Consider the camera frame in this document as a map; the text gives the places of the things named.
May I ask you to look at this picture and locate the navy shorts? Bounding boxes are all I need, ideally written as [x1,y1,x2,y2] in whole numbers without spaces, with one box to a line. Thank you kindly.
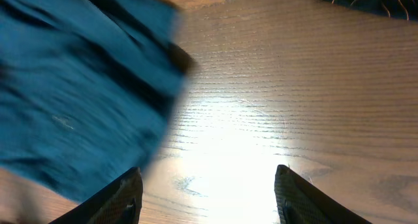
[1,0,189,202]

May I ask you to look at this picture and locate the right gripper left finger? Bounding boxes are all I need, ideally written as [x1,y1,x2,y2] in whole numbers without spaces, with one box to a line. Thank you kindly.
[50,167,143,224]

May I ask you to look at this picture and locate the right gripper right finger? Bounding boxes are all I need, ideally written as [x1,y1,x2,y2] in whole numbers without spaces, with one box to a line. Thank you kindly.
[274,165,371,224]

